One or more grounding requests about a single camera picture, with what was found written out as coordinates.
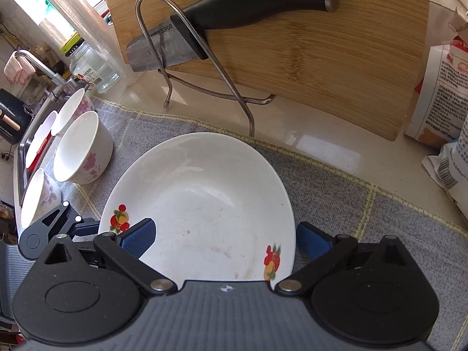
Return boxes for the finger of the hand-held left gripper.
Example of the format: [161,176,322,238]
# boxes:
[25,201,100,249]

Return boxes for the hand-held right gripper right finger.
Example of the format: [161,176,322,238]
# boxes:
[274,222,415,295]

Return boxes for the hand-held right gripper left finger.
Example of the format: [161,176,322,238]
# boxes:
[38,218,177,295]

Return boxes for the white bowl pink flowers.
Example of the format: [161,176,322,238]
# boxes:
[53,111,114,184]
[50,88,95,136]
[20,168,62,229]

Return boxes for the white plate fruit print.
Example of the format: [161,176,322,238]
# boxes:
[98,132,296,284]

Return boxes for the grey checked dish mat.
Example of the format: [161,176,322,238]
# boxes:
[55,97,468,351]

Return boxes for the red basin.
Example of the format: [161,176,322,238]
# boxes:
[25,132,54,171]

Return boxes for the steel sink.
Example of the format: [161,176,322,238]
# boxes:
[13,80,77,205]

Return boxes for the glass jar yellow-green lid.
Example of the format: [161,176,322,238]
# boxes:
[60,33,121,94]

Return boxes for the metal faucet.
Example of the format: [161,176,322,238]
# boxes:
[15,49,77,99]

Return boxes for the pink checked cloth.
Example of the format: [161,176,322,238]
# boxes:
[4,51,35,85]

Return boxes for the bamboo cutting board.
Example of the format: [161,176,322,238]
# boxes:
[100,0,430,141]

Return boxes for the white orange paper bag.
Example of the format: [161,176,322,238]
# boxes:
[404,7,468,149]

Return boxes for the tall plastic wrap roll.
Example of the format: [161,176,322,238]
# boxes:
[35,0,128,81]

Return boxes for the metal wire rack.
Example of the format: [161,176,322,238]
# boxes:
[135,0,276,137]

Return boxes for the black-handled kitchen knife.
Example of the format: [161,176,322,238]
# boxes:
[127,0,341,73]

